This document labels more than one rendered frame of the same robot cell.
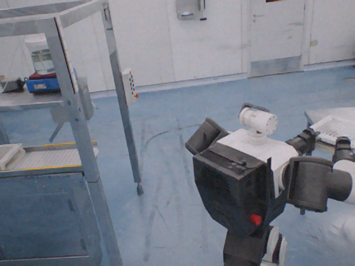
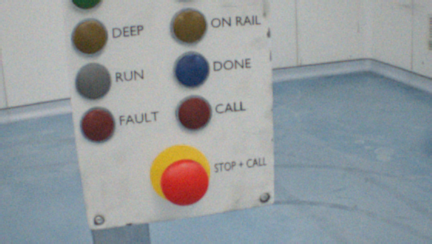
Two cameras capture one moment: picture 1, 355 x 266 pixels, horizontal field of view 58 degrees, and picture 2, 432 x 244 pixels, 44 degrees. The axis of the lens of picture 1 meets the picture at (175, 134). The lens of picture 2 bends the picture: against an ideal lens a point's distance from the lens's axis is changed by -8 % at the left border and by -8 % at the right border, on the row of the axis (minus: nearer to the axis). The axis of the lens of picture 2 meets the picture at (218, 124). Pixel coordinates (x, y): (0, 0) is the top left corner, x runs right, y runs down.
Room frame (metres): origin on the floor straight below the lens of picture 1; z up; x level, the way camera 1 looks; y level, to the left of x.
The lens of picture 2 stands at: (2.38, -0.15, 1.13)
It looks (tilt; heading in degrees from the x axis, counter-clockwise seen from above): 18 degrees down; 71
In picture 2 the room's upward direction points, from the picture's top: 3 degrees counter-clockwise
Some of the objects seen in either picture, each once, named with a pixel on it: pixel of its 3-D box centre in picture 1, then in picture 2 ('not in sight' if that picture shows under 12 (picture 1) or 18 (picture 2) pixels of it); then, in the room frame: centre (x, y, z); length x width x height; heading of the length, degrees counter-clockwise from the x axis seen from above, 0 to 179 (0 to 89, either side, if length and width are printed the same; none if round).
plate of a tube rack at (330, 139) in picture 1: (340, 131); not in sight; (1.32, -0.78, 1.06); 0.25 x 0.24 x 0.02; 125
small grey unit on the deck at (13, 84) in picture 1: (13, 83); not in sight; (1.74, 0.84, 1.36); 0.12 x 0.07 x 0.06; 85
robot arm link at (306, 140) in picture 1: (300, 144); not in sight; (1.26, -0.56, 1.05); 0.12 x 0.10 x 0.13; 119
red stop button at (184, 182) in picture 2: not in sight; (181, 176); (2.49, 0.29, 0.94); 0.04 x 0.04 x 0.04; 85
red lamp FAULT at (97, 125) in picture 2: not in sight; (97, 125); (2.43, 0.30, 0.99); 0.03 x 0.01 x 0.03; 175
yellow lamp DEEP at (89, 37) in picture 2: not in sight; (89, 37); (2.43, 0.30, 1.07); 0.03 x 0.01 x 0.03; 175
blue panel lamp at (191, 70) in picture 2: not in sight; (191, 70); (2.51, 0.29, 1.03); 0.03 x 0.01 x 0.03; 175
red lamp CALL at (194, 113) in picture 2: not in sight; (194, 113); (2.51, 0.29, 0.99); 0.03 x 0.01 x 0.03; 175
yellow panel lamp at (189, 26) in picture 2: not in sight; (189, 26); (2.51, 0.29, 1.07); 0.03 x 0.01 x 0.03; 175
